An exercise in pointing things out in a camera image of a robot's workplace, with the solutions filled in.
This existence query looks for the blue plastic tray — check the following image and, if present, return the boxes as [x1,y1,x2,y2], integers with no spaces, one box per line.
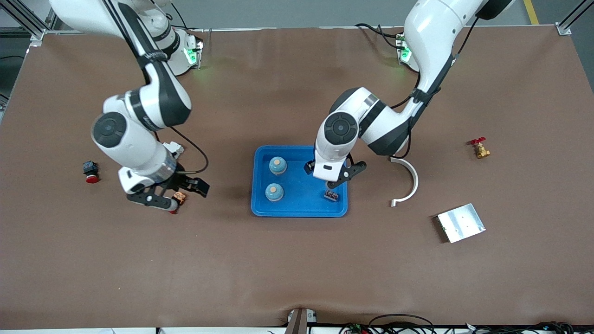
[251,145,349,218]

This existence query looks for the red mushroom button black base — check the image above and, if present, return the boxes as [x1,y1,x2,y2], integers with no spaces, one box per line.
[82,161,100,184]

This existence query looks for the brown table mat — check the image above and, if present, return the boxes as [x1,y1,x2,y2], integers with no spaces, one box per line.
[0,24,594,331]

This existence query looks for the silver metal plate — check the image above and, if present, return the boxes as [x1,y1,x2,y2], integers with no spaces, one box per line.
[435,203,486,244]

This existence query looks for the white curved bracket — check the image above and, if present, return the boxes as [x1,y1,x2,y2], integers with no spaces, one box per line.
[389,156,419,207]

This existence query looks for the brass valve with red handle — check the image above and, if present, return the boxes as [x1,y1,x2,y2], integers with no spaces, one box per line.
[468,137,491,160]

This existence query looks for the black base cable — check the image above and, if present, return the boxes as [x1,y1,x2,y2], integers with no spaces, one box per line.
[355,22,405,50]

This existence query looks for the metal camera stand post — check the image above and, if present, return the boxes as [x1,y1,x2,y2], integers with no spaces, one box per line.
[284,308,318,334]

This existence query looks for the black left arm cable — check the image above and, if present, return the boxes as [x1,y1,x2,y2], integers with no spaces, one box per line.
[389,16,479,159]

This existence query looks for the black cable bundle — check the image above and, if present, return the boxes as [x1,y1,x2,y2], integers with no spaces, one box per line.
[466,321,576,334]
[339,314,437,334]

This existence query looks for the aluminium frame profile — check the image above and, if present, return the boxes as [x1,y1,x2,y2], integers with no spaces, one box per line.
[557,0,594,35]
[0,0,63,42]

